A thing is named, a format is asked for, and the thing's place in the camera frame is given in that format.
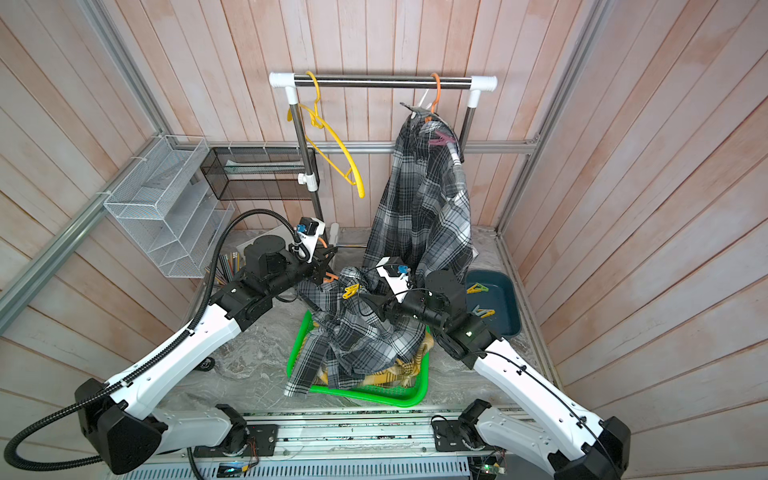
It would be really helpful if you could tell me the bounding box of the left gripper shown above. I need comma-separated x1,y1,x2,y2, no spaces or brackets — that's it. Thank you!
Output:
267,242,339,297

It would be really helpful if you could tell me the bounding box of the yellow clothespin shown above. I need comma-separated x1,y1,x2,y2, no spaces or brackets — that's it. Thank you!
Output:
467,283,489,294
342,284,360,299

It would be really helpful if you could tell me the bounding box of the grey plaid shirt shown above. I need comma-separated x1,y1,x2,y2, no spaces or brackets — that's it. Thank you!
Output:
284,267,426,397
363,106,473,280

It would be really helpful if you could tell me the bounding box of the yellow plaid shirt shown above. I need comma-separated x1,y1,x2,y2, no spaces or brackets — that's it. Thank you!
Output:
343,332,434,390

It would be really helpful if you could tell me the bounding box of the yellow plastic hanger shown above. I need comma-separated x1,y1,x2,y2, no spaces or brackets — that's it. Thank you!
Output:
283,71,366,199

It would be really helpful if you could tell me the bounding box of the orange hanger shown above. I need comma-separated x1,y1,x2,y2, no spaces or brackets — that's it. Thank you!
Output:
419,72,442,116
315,237,339,284

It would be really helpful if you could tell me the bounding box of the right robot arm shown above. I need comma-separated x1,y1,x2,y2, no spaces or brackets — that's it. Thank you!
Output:
360,262,631,479

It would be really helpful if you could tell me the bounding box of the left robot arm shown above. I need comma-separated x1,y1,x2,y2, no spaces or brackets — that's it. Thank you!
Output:
75,235,338,475

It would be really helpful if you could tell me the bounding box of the pink pencil cup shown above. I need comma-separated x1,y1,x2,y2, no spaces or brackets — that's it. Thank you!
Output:
212,251,244,287

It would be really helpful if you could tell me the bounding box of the yellow clothespin in tray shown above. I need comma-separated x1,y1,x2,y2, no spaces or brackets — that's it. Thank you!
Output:
467,283,489,294

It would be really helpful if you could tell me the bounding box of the green plastic basket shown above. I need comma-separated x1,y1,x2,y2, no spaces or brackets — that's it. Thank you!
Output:
310,329,434,408

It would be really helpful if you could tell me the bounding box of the dark teal tray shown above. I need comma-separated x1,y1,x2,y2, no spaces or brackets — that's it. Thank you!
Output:
465,270,522,337

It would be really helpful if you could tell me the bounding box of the black mesh shelf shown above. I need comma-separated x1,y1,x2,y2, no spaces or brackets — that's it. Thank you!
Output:
201,146,311,201

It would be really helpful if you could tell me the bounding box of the pink clothespin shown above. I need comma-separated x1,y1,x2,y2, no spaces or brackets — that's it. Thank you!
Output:
428,130,457,146

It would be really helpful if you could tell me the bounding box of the metal clothes rack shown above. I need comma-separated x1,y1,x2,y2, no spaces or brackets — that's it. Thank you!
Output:
268,72,498,219

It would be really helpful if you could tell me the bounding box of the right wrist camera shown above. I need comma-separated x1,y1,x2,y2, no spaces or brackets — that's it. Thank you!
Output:
376,257,410,303

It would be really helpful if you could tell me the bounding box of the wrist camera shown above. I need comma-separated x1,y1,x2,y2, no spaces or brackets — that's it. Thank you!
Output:
295,217,325,263
376,257,410,303

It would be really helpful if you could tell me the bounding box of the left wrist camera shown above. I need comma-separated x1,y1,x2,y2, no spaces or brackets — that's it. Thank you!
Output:
295,217,325,263

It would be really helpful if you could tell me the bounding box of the aluminium front rail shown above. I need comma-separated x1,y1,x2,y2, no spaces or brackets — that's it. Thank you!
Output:
101,407,601,466

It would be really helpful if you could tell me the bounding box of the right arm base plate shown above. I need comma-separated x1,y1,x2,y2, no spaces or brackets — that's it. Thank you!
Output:
430,415,497,452

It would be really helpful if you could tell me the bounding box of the white wire shelf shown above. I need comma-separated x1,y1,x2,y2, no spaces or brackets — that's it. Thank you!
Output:
104,135,234,279

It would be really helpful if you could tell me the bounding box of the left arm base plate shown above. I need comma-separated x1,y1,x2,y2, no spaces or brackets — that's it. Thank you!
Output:
193,424,279,458

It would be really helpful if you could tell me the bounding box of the black corrugated cable hose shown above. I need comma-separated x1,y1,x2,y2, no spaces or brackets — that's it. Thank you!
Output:
2,208,301,472

